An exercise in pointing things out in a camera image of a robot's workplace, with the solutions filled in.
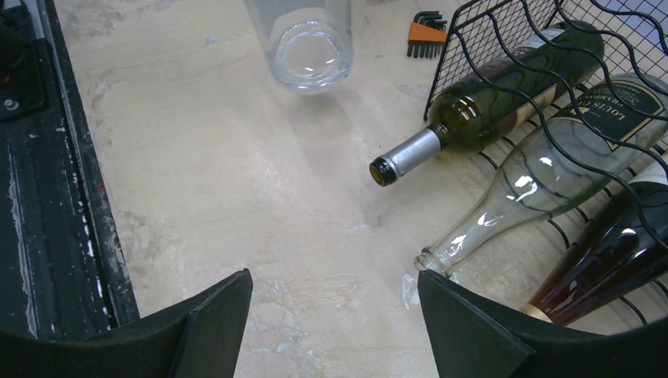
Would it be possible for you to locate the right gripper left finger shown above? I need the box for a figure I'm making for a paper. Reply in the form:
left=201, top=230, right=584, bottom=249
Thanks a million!
left=1, top=269, right=253, bottom=377

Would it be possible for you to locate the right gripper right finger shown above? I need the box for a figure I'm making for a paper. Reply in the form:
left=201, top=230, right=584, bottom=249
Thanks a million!
left=417, top=270, right=667, bottom=377

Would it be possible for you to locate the clear glass bottle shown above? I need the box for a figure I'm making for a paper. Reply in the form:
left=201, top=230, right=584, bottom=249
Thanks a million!
left=244, top=0, right=354, bottom=94

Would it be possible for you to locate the red bottle gold cap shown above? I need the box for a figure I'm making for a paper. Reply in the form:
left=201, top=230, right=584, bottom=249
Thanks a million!
left=521, top=162, right=667, bottom=326

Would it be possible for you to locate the green bottle silver cap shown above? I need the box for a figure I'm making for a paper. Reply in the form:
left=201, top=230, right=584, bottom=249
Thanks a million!
left=369, top=20, right=605, bottom=187

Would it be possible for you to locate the clear slim empty bottle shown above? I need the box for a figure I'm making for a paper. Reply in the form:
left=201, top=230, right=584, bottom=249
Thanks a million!
left=414, top=72, right=667, bottom=276

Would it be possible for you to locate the orange hex key set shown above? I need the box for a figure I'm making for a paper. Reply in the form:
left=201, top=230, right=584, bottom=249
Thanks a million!
left=406, top=11, right=447, bottom=59

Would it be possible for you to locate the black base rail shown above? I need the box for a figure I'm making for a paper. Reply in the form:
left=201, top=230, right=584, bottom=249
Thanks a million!
left=1, top=1, right=139, bottom=340

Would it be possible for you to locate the black wire wine rack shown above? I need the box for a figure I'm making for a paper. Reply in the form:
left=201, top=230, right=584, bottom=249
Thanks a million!
left=422, top=0, right=668, bottom=327

